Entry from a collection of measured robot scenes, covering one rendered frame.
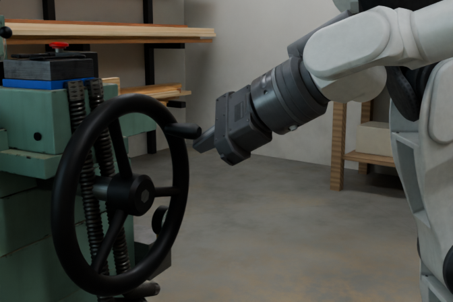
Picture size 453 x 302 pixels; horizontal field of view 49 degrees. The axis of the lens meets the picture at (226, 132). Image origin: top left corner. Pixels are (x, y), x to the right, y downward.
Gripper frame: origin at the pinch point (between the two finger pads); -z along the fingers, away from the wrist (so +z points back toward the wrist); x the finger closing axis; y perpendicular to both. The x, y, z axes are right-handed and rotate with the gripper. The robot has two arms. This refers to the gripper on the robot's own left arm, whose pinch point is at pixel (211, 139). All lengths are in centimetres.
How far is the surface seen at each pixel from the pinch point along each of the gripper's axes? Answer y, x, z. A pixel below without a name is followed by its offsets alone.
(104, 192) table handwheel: 8.1, -8.4, -13.2
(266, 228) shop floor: -156, 94, -102
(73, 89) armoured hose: 19.2, 1.2, -8.7
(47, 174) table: 16.1, -8.7, -15.3
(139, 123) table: -2.8, 18.3, -22.7
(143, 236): -17.7, 3.8, -35.0
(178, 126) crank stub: 4.6, 0.8, -2.5
